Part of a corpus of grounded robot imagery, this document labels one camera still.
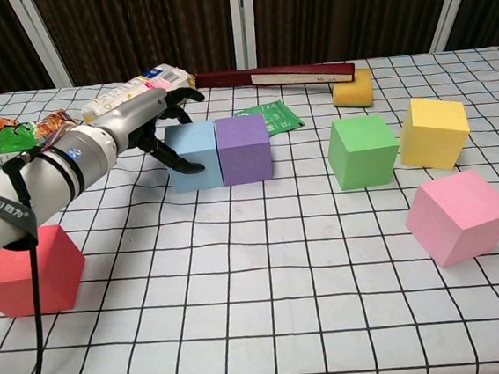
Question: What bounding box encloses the dark red folded fan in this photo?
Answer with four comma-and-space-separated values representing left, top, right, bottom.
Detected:
194, 56, 358, 99

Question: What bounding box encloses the green foam cube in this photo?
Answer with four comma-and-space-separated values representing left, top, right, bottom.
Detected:
324, 111, 404, 193

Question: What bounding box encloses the purple foam cube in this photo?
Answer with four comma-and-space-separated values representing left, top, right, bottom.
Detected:
213, 112, 275, 187

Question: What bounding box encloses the light blue foam cube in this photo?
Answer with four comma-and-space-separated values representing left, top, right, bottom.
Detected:
162, 120, 226, 194

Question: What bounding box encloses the yellow sponge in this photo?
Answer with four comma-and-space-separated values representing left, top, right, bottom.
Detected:
329, 68, 376, 112

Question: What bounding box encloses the red foam cube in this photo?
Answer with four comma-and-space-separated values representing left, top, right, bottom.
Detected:
0, 221, 91, 319

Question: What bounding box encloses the pink foam cube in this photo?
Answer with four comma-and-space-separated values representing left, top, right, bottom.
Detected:
400, 166, 499, 272

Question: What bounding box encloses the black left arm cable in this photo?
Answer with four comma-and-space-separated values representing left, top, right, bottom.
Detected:
0, 143, 81, 374

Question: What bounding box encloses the white black checkered tablecloth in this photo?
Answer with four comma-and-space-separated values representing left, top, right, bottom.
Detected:
0, 44, 499, 374

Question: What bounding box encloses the green tea sachet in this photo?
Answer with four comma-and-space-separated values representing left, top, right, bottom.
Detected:
231, 97, 306, 141

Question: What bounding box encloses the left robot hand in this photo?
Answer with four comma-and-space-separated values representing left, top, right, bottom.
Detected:
90, 84, 213, 184

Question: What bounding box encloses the yellow foam cube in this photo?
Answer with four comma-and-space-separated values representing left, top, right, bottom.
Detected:
394, 92, 473, 176

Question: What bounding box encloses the white cracker package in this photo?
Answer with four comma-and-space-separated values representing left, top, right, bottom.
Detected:
77, 60, 200, 125

